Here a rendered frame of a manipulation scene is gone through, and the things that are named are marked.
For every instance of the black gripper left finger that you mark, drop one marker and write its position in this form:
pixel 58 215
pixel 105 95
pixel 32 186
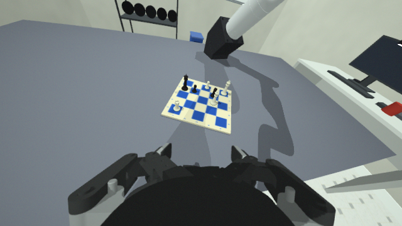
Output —
pixel 94 201

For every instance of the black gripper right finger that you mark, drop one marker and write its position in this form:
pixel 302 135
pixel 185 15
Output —
pixel 302 204

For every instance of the blue and cream chessboard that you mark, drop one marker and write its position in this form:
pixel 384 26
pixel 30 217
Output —
pixel 195 108

